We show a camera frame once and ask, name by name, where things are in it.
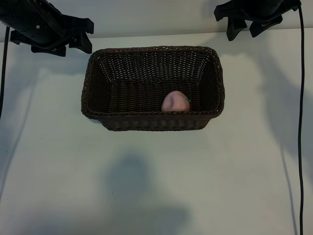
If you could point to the dark brown wicker basket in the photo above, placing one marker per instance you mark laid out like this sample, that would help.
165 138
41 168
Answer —
137 98

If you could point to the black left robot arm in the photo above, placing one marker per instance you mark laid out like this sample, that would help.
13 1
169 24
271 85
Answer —
9 11

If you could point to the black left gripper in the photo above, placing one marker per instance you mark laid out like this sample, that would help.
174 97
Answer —
46 27

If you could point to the pink peach with green leaf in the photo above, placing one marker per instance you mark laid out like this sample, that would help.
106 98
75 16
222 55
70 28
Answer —
174 102

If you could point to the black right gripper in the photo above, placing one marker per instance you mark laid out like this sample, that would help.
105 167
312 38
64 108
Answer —
256 9

